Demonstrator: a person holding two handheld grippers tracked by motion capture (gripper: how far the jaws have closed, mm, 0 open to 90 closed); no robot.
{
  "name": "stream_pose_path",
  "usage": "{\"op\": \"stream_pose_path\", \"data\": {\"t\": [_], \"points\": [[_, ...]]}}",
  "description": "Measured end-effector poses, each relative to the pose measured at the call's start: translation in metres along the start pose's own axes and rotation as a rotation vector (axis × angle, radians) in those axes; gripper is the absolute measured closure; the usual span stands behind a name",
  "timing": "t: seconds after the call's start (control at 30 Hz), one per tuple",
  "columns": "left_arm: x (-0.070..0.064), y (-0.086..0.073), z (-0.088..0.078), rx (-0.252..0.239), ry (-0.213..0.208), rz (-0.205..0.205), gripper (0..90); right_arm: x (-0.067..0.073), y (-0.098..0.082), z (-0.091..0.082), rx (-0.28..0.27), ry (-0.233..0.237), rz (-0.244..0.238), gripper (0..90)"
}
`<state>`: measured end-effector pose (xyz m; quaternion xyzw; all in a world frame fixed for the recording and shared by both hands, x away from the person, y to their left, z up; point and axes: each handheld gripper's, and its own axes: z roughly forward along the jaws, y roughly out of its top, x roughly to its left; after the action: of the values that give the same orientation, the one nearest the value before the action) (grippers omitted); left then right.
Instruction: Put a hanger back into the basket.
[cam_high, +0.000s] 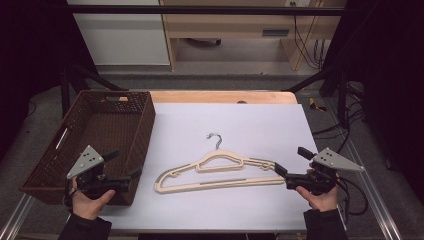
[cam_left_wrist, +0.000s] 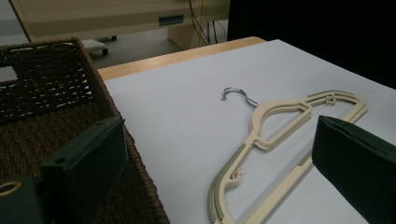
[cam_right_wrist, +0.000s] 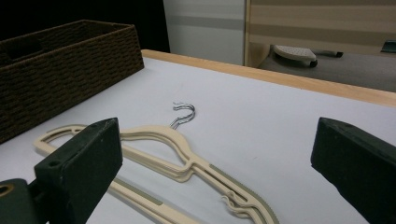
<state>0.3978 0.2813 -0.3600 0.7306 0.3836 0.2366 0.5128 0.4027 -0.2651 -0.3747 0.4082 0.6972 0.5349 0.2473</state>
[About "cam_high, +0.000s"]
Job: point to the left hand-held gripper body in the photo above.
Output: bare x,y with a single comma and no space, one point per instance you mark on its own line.
85,161

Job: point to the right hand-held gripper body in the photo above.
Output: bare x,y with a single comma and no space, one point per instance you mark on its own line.
333,160

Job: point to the brown woven basket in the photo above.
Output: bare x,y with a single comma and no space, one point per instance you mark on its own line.
100,126

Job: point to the person's right hand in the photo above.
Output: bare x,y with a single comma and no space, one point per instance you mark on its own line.
321,201

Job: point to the person's left hand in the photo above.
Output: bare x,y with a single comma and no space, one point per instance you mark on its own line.
88,206

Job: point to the yellow and black tool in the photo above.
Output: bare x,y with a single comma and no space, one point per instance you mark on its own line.
315,106

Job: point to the white table cover sheet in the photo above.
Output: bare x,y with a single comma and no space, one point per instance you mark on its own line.
250,126

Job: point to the black table hole cap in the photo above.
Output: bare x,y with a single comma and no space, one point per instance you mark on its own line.
242,102

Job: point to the dark curtain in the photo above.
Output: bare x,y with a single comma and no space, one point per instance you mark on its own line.
393,83
30,50

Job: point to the white cabinet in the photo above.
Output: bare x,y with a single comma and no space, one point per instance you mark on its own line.
123,36

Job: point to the light wooden desk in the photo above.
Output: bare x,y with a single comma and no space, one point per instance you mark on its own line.
233,25

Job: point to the aluminium rail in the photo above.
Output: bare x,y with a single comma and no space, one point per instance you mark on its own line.
15,216
373,196

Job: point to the black horizontal frame bar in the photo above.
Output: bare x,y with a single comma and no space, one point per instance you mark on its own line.
200,10

